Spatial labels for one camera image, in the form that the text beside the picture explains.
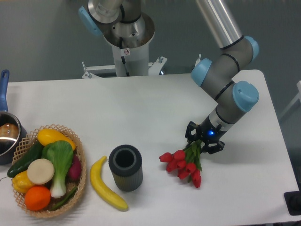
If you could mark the green cucumber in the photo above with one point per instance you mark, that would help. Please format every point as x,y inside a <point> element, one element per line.
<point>34,153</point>

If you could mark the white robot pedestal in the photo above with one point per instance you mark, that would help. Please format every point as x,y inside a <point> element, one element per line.
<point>131,61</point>

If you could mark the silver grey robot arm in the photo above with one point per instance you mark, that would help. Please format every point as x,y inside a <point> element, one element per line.
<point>129,31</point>

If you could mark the white metal base frame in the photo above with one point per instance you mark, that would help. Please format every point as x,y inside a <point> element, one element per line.
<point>155,68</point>

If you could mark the green bok choy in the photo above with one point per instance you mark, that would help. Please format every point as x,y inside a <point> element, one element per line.
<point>60,154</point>

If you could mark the red tulip bouquet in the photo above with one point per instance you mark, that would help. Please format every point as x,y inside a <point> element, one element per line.
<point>186,162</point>

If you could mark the white furniture at right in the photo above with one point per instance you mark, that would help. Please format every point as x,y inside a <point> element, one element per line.
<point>294,103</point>

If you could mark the yellow squash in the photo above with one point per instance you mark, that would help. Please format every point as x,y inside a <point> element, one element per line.
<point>48,136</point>

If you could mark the orange fruit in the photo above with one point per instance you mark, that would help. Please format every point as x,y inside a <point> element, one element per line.
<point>37,198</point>

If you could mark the black device at edge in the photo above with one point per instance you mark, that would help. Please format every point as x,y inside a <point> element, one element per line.
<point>293,202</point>

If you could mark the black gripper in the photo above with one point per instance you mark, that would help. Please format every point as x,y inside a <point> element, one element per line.
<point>209,131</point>

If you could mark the yellow banana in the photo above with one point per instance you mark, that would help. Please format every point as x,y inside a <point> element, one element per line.
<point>109,196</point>

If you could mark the purple red radish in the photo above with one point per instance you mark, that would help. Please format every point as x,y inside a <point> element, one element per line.
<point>75,169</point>

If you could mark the cream round bun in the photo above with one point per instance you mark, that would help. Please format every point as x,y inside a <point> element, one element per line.
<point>40,171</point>

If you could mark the green bean pod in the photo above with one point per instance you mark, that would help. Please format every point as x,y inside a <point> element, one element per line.
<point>64,200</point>

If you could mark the yellow bell pepper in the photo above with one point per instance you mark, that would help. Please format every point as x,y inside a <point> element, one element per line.
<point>21,182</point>

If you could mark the dark grey ribbed vase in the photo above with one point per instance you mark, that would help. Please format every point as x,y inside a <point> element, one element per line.
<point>125,162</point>

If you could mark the blue handled saucepan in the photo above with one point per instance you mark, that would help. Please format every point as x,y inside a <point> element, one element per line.
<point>11,130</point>

